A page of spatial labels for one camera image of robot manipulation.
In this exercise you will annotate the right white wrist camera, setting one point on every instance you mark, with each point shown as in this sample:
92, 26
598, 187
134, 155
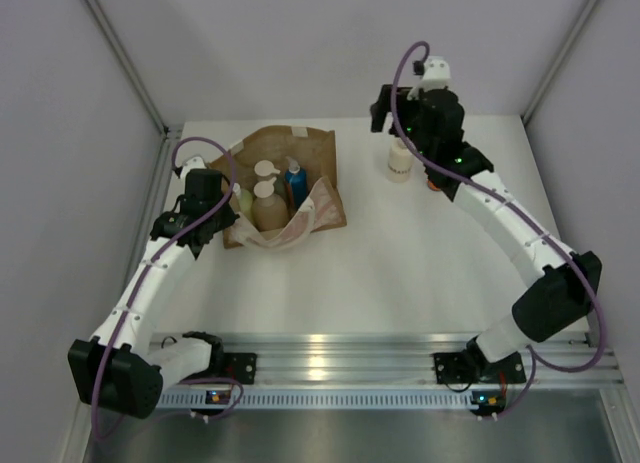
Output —
433, 72

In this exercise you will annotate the dark blue spray bottle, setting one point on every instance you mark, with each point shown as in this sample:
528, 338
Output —
296, 181

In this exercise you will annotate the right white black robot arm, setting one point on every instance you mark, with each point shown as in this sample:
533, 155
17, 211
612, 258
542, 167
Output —
560, 284

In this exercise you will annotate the white round cap bottle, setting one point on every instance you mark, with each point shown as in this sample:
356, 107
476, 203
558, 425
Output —
399, 162

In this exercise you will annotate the aluminium frame post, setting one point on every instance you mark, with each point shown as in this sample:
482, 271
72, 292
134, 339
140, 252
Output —
560, 57
132, 76

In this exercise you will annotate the right aluminium frame post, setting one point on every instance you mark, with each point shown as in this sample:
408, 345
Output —
560, 57

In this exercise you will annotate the beige pump bottle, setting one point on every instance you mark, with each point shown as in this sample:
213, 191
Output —
269, 210

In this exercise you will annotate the aluminium mounting rail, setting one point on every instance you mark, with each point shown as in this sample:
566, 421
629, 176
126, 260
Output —
401, 360

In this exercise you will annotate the left aluminium frame post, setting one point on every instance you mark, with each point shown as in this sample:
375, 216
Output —
132, 76

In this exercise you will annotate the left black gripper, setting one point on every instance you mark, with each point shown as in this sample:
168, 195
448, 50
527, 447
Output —
232, 218

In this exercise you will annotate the slotted cable duct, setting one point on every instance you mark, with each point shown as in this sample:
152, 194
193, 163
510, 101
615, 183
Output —
258, 399

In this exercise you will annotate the blue orange spray bottle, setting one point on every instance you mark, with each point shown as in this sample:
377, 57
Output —
432, 186

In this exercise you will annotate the burlap canvas tote bag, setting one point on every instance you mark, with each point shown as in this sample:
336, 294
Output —
315, 150

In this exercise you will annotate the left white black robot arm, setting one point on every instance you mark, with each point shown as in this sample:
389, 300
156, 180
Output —
115, 369

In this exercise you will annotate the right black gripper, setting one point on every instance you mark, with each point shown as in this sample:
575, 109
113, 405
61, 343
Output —
382, 109

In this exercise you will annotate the grey-green pump bottle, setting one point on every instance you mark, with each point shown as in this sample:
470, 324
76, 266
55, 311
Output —
265, 170

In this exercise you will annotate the yellow-green squeeze bottle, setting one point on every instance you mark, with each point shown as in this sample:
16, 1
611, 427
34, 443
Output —
244, 199

